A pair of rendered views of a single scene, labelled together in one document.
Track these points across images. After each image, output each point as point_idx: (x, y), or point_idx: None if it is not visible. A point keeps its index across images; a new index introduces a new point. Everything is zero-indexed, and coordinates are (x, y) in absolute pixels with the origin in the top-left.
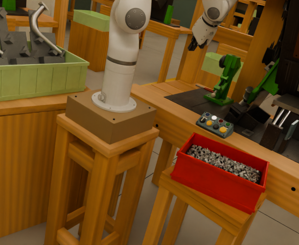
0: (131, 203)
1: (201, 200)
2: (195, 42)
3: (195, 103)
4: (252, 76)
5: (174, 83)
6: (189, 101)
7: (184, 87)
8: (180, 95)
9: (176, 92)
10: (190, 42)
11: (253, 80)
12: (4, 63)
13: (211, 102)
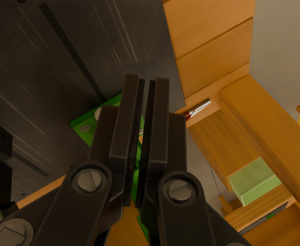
0: None
1: None
2: (78, 217)
3: (83, 41)
4: (122, 233)
5: (234, 46)
6: (99, 26)
7: (207, 63)
8: (151, 17)
9: (188, 24)
10: (167, 151)
11: (113, 228)
12: None
13: (91, 99)
